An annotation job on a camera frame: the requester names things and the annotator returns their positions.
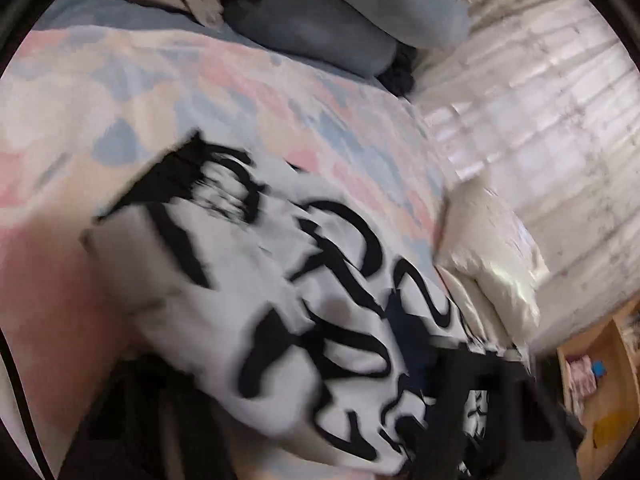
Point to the wooden shelf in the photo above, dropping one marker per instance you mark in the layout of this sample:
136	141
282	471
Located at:
615	350

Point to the black and white printed garment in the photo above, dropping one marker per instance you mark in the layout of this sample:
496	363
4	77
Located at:
225	285

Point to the grey-blue bolster pillow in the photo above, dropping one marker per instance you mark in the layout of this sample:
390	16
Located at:
310	30
415	15

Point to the dark cloth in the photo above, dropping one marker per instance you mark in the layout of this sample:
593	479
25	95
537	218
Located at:
397	72

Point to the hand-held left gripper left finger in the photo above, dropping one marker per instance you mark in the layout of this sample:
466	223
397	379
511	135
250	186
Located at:
145	420

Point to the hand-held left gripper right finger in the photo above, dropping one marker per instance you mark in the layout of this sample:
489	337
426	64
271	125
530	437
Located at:
490	410

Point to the pink boxes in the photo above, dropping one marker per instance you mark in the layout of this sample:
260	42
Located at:
582	377

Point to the pastel patterned bed sheet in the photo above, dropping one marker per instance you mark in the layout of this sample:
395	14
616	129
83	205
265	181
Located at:
225	85

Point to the white patterned curtain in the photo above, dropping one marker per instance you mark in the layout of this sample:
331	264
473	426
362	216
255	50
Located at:
550	110

